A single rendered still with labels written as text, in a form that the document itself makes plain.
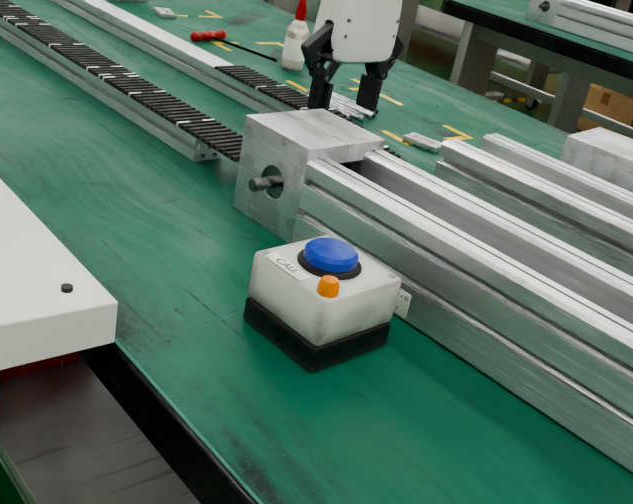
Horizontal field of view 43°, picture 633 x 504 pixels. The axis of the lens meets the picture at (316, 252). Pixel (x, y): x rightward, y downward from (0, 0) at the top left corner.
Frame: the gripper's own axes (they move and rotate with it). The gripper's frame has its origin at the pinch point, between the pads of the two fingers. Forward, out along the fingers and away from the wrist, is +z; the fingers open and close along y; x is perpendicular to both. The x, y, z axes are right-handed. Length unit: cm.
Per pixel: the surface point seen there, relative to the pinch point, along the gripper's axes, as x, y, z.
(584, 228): 36.3, 3.9, -0.3
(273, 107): -10.9, 1.3, 4.6
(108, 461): -16, 18, 62
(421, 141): 3.5, -12.8, 5.2
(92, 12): -59, 1, 5
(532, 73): -173, -338, 62
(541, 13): -63, -144, 3
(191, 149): -1.4, 21.0, 4.8
